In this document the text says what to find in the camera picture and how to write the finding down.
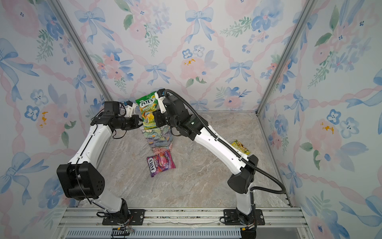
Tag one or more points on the purple Fox's candy bag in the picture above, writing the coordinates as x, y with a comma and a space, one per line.
160, 162

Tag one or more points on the yellow snack packet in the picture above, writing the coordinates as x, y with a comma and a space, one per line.
240, 147

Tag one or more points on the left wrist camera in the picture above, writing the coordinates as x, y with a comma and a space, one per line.
114, 108

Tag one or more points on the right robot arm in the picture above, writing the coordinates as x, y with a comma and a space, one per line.
242, 177

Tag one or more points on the aluminium rail frame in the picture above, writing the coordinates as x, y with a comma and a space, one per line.
184, 223

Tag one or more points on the green Fox's candy bag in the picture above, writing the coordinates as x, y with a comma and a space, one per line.
148, 105

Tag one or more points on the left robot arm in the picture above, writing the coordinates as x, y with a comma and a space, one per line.
80, 178

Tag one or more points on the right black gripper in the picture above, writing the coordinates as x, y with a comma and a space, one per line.
158, 117

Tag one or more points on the floral paper bag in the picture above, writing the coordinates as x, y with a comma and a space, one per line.
159, 139

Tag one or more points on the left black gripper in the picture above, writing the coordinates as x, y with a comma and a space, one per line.
136, 118

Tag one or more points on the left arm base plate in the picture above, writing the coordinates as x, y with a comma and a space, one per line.
133, 217

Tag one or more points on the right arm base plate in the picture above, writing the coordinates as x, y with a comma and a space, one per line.
237, 218

